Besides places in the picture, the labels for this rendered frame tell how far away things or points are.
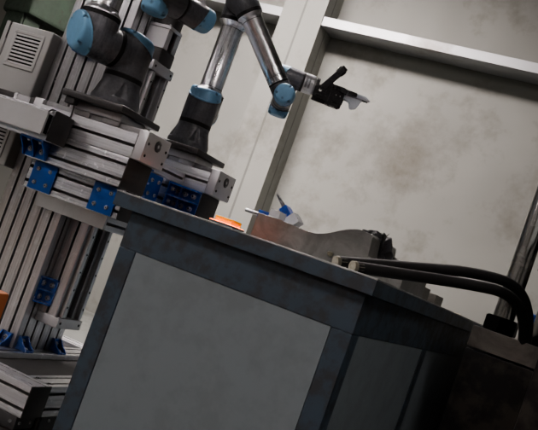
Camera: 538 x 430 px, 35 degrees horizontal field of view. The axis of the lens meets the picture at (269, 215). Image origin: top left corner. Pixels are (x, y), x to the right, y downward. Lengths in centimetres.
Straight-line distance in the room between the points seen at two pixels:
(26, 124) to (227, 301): 91
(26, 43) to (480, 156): 321
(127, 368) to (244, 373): 30
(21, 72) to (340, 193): 301
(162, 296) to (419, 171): 360
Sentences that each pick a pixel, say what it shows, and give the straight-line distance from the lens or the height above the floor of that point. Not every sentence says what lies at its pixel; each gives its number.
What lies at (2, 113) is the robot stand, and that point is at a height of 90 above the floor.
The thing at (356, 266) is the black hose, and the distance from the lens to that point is 203.
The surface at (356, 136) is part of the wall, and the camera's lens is 558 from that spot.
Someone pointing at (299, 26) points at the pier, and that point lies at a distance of 570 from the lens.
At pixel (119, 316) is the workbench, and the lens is 206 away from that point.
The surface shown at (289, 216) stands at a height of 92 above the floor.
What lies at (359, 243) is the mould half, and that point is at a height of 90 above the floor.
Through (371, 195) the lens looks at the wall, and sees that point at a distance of 546.
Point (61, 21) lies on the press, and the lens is 577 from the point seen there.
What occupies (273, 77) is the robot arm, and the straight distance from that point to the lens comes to 304.
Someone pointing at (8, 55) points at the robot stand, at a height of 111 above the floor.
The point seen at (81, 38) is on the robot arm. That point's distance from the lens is 250.
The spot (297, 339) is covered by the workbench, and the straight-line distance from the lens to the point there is 184.
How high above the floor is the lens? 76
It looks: 3 degrees up
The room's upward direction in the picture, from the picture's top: 20 degrees clockwise
